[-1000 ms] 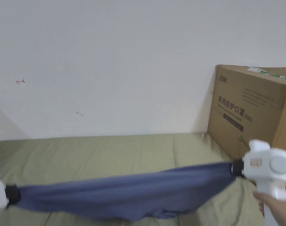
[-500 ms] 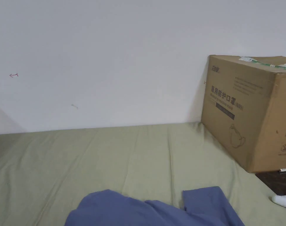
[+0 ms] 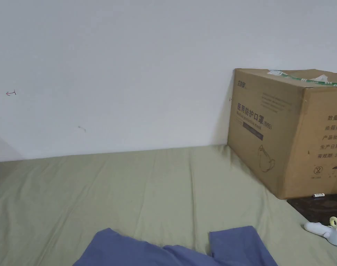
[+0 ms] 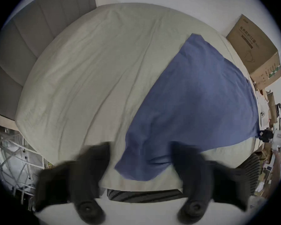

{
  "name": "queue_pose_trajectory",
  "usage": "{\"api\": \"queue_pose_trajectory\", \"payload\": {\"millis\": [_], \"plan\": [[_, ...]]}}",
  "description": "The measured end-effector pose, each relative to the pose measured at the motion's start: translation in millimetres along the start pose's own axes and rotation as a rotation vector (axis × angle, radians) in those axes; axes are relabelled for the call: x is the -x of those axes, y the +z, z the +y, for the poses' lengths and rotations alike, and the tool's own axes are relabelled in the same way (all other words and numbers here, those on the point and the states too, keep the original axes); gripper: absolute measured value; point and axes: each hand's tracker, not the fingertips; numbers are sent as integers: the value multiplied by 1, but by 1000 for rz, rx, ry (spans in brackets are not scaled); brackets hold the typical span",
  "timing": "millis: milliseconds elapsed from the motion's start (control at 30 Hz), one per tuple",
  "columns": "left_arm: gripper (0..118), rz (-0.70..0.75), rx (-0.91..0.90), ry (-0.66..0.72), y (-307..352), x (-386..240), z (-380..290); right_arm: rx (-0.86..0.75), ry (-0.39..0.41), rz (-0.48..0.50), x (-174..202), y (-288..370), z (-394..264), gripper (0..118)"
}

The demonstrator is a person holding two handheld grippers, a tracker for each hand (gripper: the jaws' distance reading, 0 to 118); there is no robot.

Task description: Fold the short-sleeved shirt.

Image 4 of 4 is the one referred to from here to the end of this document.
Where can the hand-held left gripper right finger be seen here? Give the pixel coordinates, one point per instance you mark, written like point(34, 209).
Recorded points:
point(194, 179)

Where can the person's right forearm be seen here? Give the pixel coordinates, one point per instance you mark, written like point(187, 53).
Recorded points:
point(275, 170)

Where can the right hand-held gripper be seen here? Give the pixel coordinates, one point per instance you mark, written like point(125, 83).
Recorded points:
point(278, 137)

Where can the brown cardboard carton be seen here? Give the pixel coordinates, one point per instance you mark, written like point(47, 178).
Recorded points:
point(255, 48)

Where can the dark blue shirt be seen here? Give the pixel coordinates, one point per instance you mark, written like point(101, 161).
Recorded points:
point(196, 97)

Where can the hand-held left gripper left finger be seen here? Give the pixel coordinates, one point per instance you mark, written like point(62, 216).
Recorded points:
point(84, 179)

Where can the bed with beige sheet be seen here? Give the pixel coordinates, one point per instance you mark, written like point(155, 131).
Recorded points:
point(84, 78)

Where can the white folding drying rack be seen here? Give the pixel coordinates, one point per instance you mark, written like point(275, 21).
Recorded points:
point(14, 158)

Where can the grey padded headboard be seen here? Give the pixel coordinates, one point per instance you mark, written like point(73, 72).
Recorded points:
point(25, 43)

